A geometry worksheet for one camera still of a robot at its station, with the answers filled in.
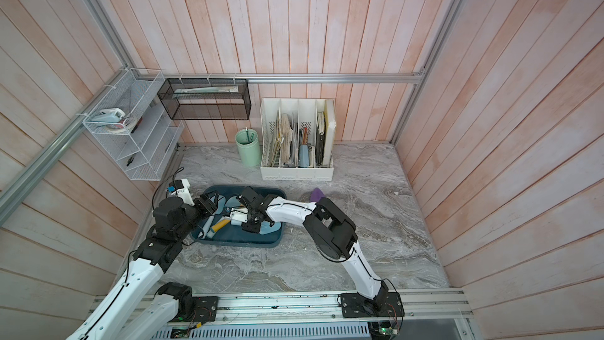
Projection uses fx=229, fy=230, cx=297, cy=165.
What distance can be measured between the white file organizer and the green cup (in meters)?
0.04

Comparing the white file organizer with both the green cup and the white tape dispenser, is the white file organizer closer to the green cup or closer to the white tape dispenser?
the green cup

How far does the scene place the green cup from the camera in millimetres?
1031

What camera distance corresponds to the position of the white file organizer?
1.00 meters

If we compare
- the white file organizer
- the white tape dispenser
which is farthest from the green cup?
the white tape dispenser
